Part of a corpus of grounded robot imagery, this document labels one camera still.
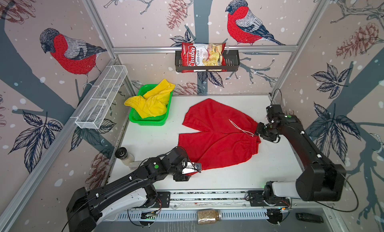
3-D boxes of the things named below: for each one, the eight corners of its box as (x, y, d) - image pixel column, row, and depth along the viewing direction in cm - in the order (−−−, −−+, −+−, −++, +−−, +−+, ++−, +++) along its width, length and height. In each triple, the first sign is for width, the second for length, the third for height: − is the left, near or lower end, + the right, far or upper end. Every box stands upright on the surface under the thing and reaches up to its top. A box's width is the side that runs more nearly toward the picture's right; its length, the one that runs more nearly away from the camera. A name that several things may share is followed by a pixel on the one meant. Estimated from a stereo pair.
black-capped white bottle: (122, 166, 87) (113, 157, 77) (126, 156, 91) (117, 147, 81) (132, 166, 87) (124, 157, 77) (135, 156, 91) (127, 147, 81)
